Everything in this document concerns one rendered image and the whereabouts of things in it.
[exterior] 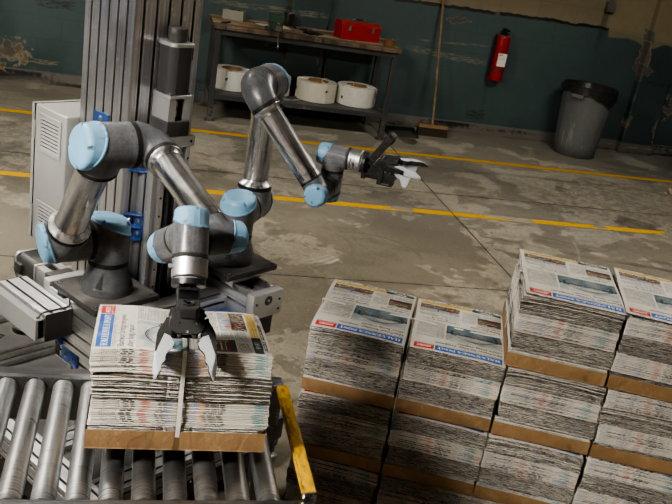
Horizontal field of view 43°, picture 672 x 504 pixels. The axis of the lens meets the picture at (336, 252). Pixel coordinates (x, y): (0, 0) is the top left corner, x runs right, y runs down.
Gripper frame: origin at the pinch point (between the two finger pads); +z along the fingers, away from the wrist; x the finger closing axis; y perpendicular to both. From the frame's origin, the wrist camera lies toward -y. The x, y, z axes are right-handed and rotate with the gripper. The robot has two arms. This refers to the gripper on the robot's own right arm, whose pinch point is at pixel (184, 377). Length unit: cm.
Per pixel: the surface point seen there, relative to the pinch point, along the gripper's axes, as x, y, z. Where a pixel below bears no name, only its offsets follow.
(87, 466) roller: 18.2, 17.8, 17.8
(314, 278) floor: -87, 301, -81
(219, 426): -8.5, 12.7, 9.2
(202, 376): -4.0, 6.9, -0.8
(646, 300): -133, 43, -29
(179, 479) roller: -0.8, 14.4, 20.2
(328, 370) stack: -47, 77, -9
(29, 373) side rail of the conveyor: 35, 46, -3
